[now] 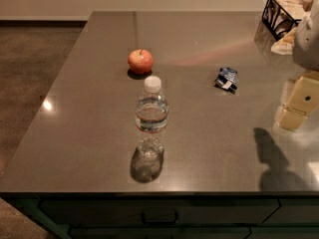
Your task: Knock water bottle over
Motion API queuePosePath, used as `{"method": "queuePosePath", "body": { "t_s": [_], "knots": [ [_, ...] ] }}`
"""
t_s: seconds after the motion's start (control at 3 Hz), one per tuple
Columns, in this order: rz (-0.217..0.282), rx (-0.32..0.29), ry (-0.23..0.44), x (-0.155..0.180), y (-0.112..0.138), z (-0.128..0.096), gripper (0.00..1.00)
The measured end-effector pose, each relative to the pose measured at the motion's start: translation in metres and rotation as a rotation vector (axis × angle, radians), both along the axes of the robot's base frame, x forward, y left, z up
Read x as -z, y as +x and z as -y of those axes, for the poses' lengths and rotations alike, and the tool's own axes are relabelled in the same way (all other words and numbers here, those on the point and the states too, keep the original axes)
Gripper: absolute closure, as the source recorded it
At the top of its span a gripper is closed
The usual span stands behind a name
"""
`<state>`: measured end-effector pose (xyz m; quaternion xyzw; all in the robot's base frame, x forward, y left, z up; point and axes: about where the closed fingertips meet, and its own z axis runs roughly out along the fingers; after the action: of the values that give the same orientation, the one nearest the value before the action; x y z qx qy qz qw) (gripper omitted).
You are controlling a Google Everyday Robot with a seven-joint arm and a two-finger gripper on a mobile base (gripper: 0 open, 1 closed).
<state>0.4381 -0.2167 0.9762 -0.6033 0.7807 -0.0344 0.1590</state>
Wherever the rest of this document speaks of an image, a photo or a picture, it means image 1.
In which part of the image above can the white napkin stack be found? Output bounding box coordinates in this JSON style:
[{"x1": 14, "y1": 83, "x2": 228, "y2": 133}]
[{"x1": 271, "y1": 0, "x2": 314, "y2": 55}]

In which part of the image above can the blue snack packet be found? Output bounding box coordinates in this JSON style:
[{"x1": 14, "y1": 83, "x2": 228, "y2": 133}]
[{"x1": 215, "y1": 68, "x2": 237, "y2": 93}]

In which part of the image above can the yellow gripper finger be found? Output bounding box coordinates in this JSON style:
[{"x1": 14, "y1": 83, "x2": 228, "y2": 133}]
[{"x1": 274, "y1": 71, "x2": 319, "y2": 130}]

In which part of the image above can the black drawer handle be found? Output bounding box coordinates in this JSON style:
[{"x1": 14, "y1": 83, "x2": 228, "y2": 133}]
[{"x1": 141, "y1": 211, "x2": 178, "y2": 226}]

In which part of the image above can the dark cabinet drawer front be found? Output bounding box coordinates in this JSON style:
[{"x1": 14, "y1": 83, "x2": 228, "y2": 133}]
[{"x1": 40, "y1": 198, "x2": 278, "y2": 226}]

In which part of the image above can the red apple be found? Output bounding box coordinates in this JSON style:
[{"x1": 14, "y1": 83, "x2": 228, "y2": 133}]
[{"x1": 128, "y1": 49, "x2": 154, "y2": 75}]

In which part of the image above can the clear plastic water bottle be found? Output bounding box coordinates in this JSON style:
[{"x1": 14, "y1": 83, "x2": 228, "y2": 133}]
[{"x1": 131, "y1": 76, "x2": 168, "y2": 183}]

